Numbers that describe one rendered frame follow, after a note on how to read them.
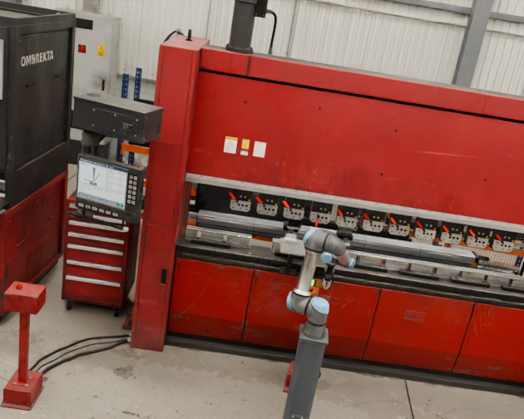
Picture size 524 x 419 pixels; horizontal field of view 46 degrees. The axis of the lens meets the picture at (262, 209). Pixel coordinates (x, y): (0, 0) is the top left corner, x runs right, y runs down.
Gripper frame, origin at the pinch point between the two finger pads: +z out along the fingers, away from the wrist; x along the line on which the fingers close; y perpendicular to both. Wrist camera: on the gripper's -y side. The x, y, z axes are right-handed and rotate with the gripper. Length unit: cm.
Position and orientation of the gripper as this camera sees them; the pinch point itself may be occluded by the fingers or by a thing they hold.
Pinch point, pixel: (325, 288)
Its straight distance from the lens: 443.3
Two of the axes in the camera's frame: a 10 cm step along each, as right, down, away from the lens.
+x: -9.7, -2.1, 1.2
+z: -1.4, 9.0, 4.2
